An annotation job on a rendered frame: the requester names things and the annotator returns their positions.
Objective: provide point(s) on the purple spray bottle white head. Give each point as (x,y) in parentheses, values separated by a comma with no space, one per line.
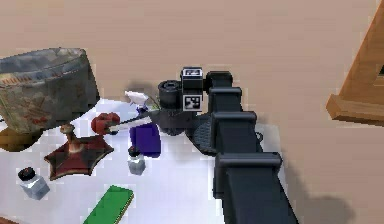
(146,138)

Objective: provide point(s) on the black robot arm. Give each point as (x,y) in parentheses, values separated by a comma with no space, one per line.
(246,186)

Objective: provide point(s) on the glass shaker black cap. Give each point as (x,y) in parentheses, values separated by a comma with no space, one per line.
(32,185)
(136,161)

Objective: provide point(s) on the brown round bowl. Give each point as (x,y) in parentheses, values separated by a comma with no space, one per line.
(15,141)

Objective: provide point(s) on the red apple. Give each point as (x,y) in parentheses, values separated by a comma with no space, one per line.
(104,122)

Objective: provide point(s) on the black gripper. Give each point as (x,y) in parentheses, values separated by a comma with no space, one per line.
(170,95)

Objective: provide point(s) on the brown wooden shelf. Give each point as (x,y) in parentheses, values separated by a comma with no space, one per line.
(361,86)

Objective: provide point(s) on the green book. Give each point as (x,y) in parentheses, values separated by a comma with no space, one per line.
(110,206)

